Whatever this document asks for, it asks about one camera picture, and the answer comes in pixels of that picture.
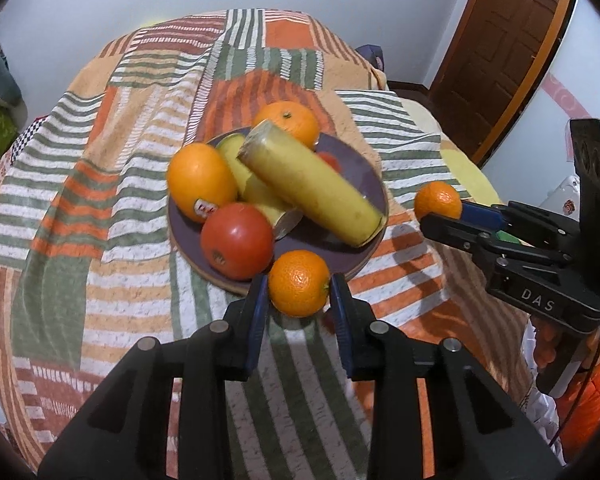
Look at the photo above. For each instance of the white printed bag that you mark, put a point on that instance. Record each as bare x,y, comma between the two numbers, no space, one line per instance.
562,200

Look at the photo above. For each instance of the red tomato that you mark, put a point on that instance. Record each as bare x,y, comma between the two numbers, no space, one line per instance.
330,161
235,240

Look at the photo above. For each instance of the striped patchwork blanket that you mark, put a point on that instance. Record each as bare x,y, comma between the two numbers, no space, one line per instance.
105,260

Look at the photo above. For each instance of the yellow bed sheet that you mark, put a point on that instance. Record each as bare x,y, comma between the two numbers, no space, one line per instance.
460,160

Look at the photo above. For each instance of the person's right hand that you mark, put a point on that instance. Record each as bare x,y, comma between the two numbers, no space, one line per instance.
545,345

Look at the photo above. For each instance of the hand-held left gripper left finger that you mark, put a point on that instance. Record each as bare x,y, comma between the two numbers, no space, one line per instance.
257,325

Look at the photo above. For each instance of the large orange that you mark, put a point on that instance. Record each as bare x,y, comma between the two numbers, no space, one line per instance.
195,175
290,120

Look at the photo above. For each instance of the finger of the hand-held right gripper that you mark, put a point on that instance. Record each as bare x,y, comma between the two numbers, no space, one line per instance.
450,227
480,214

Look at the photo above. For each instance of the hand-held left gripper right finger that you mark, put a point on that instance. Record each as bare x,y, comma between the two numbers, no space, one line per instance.
340,325

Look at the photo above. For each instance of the checkered cloth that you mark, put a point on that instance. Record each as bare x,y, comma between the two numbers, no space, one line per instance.
30,132

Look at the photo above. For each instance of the grey purple backpack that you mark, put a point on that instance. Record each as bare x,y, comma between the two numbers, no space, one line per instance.
372,55

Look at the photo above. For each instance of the brown wooden door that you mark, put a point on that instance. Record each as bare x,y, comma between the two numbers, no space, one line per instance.
500,60

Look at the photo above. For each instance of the small mandarin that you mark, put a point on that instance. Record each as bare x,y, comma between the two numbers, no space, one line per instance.
436,199
297,282

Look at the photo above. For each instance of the person's white clothing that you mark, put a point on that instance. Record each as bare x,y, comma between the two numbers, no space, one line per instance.
537,410

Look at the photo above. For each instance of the purple plate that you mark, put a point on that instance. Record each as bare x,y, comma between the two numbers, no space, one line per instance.
365,177

